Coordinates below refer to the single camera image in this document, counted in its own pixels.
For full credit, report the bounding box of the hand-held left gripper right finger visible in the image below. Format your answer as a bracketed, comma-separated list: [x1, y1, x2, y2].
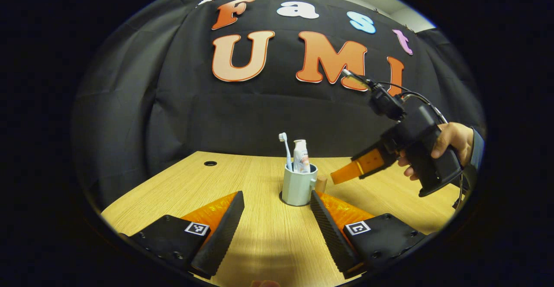
[310, 190, 435, 280]

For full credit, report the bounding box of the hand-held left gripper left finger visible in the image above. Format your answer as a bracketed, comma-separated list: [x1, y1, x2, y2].
[118, 191, 245, 280]

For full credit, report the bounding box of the pale blue cup wooden handle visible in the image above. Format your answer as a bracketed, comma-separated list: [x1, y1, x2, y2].
[281, 163, 328, 207]

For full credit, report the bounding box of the dark brown round coaster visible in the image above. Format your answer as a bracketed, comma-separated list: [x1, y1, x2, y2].
[279, 192, 312, 208]

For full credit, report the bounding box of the white toothpaste tube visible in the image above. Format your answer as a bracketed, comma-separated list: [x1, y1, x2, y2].
[293, 139, 311, 174]

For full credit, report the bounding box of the white toothbrush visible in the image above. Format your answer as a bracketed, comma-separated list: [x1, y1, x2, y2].
[278, 132, 293, 171]

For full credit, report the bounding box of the light wooden desktop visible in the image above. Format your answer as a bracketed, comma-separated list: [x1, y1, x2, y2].
[100, 151, 466, 287]

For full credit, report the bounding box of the black backdrop cloth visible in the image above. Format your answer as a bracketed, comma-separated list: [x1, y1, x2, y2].
[71, 0, 485, 212]

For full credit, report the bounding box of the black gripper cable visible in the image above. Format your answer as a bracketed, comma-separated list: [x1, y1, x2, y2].
[374, 81, 449, 126]

